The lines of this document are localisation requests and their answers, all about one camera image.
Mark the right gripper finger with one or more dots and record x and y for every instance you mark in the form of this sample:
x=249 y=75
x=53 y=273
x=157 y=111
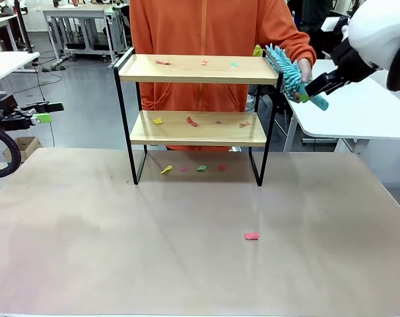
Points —
x=325 y=78
x=325 y=88

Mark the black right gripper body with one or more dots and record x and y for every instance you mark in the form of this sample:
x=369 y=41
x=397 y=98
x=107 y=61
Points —
x=352 y=62

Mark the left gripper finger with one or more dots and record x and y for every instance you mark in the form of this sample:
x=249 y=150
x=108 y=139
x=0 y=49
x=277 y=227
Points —
x=54 y=107
x=41 y=118

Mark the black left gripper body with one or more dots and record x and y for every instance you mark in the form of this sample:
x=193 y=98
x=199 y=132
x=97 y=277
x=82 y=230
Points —
x=5 y=112

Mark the teal microfiber duster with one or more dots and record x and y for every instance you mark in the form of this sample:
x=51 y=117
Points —
x=287 y=71

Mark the person's left forearm orange sleeve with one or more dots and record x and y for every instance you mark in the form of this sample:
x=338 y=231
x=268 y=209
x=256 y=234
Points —
x=300 y=46

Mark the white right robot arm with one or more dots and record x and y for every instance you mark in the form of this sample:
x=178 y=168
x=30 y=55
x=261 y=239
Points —
x=378 y=26

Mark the person's left hand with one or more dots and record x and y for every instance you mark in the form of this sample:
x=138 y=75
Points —
x=305 y=71

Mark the brown cardboard box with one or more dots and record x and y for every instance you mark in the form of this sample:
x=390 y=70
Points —
x=26 y=145

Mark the white desk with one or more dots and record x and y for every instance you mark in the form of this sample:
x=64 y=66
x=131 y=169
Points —
x=8 y=62
x=352 y=112

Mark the person in dark clothes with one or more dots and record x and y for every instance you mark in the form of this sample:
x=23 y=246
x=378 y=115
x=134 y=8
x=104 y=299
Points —
x=315 y=13

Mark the yellow-green sheet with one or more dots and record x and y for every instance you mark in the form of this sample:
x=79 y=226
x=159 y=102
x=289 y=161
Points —
x=257 y=51

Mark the black stand pole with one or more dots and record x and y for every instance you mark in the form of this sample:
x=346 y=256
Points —
x=23 y=26

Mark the grey workbench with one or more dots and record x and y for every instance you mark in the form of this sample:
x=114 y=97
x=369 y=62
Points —
x=84 y=13

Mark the yellow paper scrap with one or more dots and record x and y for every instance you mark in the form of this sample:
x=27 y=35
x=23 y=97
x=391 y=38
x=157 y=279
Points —
x=157 y=121
x=166 y=169

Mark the red paper scrap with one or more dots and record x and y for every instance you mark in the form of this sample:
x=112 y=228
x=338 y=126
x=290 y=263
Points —
x=251 y=235
x=162 y=62
x=191 y=121
x=222 y=167

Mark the person in orange hoodie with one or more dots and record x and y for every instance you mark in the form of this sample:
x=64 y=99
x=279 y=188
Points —
x=203 y=39

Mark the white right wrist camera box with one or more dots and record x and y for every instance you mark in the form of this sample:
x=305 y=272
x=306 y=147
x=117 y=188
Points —
x=330 y=23

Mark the two-tier wooden shelf black frame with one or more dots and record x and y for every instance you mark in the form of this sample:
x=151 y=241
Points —
x=200 y=74

